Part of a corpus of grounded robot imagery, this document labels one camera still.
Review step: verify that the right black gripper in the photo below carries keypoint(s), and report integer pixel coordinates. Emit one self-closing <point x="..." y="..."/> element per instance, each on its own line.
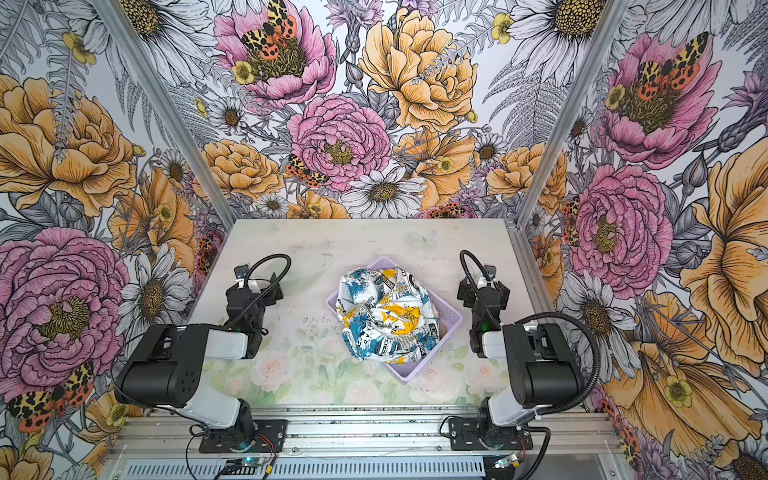
<point x="484" y="293"/>

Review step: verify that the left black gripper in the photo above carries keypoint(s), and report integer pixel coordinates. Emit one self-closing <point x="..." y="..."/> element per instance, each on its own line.
<point x="252" y="291"/>

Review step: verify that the printed white blue yellow shorts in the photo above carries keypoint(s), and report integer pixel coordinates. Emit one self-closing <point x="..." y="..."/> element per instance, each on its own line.
<point x="387" y="315"/>

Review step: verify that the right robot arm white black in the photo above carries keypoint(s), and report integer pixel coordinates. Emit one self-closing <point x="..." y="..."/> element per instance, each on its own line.
<point x="543" y="375"/>

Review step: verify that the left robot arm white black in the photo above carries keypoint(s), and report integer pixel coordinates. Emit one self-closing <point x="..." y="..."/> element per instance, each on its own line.
<point x="164" y="370"/>

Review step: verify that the green circuit board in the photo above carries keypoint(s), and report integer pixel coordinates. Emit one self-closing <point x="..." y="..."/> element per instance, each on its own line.
<point x="249" y="466"/>

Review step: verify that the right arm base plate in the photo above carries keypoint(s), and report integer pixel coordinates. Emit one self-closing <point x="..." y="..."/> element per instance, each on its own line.
<point x="470" y="434"/>

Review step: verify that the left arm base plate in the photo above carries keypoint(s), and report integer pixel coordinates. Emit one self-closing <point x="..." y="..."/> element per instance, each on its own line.
<point x="269" y="436"/>

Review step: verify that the aluminium mounting rail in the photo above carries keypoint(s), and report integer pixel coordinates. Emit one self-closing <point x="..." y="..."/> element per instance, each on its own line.
<point x="322" y="431"/>

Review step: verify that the left aluminium frame post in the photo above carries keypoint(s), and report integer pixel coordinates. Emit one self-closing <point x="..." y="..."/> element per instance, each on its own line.
<point x="129" y="43"/>

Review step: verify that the aluminium frame post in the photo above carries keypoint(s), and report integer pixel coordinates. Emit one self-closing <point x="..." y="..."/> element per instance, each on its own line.
<point x="129" y="43"/>
<point x="606" y="31"/>

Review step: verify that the white vented cable duct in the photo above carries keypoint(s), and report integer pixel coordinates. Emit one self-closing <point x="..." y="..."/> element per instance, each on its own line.
<point x="463" y="467"/>

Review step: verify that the right aluminium frame post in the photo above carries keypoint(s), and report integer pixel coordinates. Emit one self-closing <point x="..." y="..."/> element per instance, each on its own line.
<point x="606" y="31"/>

